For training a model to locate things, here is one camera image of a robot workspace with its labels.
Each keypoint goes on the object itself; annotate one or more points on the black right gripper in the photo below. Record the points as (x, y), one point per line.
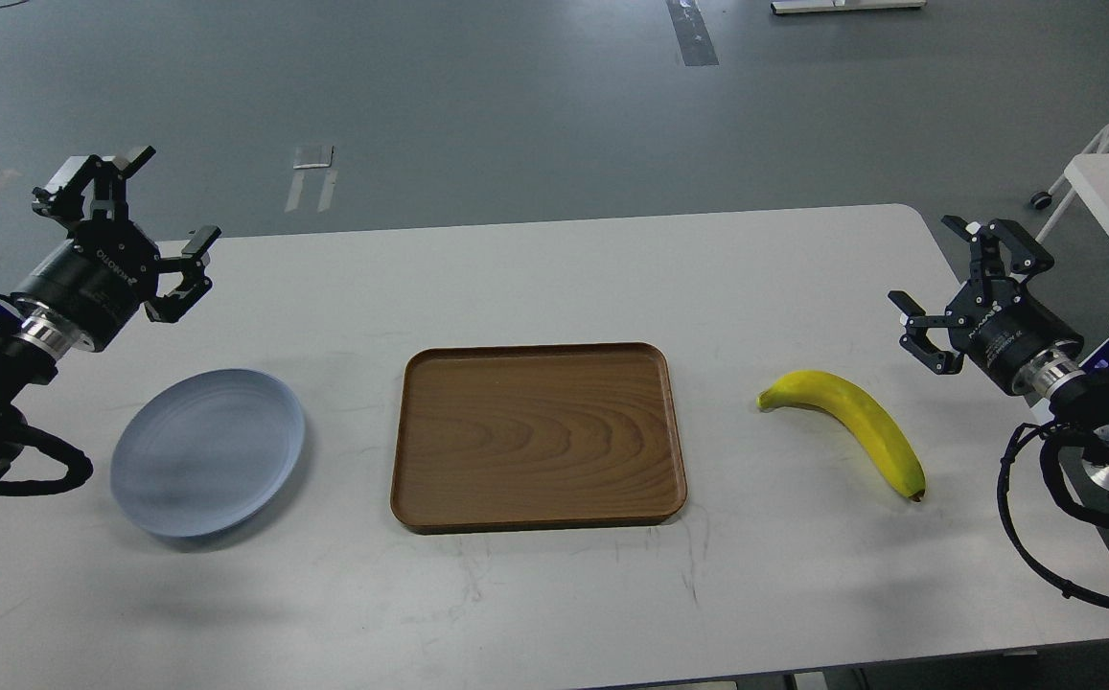
(1000, 333)

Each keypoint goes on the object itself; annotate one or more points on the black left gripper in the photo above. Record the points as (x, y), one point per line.
(100, 276)

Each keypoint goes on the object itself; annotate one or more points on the blue round plate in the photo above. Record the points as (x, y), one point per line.
(207, 453)

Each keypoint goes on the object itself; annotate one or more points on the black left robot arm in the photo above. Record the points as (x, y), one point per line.
(33, 462)

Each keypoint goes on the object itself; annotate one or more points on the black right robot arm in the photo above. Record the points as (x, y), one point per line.
(1078, 399)

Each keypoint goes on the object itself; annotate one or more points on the yellow banana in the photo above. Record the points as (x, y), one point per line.
(869, 423)

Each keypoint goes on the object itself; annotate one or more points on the brown wooden tray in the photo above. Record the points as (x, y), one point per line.
(537, 437)

